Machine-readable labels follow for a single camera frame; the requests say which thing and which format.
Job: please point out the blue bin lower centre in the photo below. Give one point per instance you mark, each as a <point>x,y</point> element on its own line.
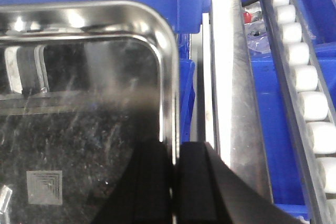
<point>187,94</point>

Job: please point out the blue bin upper right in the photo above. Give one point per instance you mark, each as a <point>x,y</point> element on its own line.
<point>320,18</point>

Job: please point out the blue bin lower right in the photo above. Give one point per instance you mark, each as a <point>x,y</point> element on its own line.
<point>285,181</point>

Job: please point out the steel shelf side rail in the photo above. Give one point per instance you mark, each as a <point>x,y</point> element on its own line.
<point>232,121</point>

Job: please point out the roller conveyor track right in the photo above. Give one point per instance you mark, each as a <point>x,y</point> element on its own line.
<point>309,108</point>

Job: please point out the silver tray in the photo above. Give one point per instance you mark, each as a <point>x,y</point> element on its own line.
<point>82,83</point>

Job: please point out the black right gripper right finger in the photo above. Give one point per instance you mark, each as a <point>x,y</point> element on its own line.
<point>208,191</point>

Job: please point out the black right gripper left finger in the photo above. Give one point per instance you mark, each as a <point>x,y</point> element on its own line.
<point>142,195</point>

